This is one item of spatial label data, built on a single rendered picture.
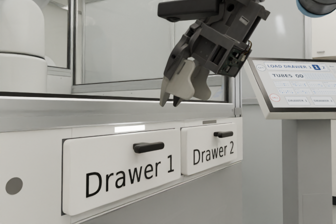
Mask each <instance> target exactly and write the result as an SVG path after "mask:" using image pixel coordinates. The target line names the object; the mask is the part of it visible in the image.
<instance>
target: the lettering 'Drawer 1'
mask: <svg viewBox="0 0 336 224"><path fill-rule="evenodd" d="M168 158H170V170H169V171H168V173H170V172H173V171H174V169H172V155H169V156H168ZM158 164H161V161H159V162H158V163H157V162H156V163H155V176H156V177H157V176H158ZM149 166H150V167H151V170H148V171H147V167H149ZM128 171H129V176H130V182H131V184H133V183H134V178H135V173H136V177H137V182H140V178H141V172H142V166H141V167H140V171H139V176H138V171H137V168H134V172H133V178H132V174H131V169H129V170H128ZM152 171H153V166H152V165H151V164H148V165H147V166H146V167H145V170H144V176H145V178H146V179H151V178H152V177H153V175H152V176H150V177H147V174H146V173H149V172H152ZM121 173H122V174H123V177H119V178H118V179H117V180H116V182H115V186H116V188H118V189H119V188H121V187H122V186H123V187H124V186H126V176H125V172H124V171H119V172H117V173H116V175H118V174H121ZM91 175H97V176H98V178H99V186H98V189H97V191H96V192H94V193H91V194H89V176H91ZM113 175H114V173H111V174H110V175H108V174H107V175H106V192H108V191H109V178H110V176H113ZM121 179H123V183H122V185H120V186H118V181H119V180H121ZM101 187H102V177H101V175H100V174H99V173H98V172H91V173H86V198H88V197H91V196H94V195H96V194H97V193H98V192H99V191H100V189H101Z"/></svg>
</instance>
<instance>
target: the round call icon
mask: <svg viewBox="0 0 336 224"><path fill-rule="evenodd" d="M268 95H269V98H270V100H271V102H282V100H281V98H280V96H279V94H278V93H268Z"/></svg>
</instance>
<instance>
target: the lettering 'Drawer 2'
mask: <svg viewBox="0 0 336 224"><path fill-rule="evenodd" d="M231 143H232V148H231V151H230V154H233V153H234V152H232V149H233V146H234V143H233V141H231V142H230V144H231ZM226 147H227V145H226V146H224V155H226ZM221 148H222V151H220V149H221ZM211 150H212V157H213V159H214V157H216V158H217V156H218V148H217V152H216V149H214V154H213V149H211ZM195 151H198V153H199V159H198V162H196V163H195ZM206 152H209V154H207V155H206V161H209V160H211V152H210V150H207V151H206ZM221 152H223V147H222V146H221V147H220V148H219V156H220V157H222V156H223V155H220V153H221ZM204 153H205V151H202V163H203V154H204ZM207 156H209V159H207ZM199 161H200V151H199V150H198V149H194V150H193V165H196V164H198V163H199Z"/></svg>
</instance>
